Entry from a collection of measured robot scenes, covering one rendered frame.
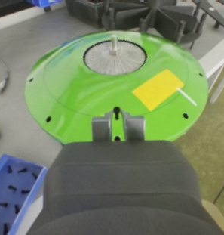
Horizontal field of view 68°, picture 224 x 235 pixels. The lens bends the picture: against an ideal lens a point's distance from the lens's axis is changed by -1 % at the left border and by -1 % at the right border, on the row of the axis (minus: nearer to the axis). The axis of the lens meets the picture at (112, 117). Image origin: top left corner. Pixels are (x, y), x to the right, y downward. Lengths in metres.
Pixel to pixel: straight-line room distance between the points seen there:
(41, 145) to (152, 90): 0.28
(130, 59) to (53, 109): 0.14
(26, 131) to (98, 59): 0.26
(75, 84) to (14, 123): 0.27
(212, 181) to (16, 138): 1.31
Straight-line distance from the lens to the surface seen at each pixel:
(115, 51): 0.28
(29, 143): 0.43
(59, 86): 0.26
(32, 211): 0.37
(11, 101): 0.55
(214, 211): 0.71
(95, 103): 0.22
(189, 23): 0.67
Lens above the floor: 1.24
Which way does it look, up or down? 52 degrees down
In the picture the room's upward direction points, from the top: 3 degrees counter-clockwise
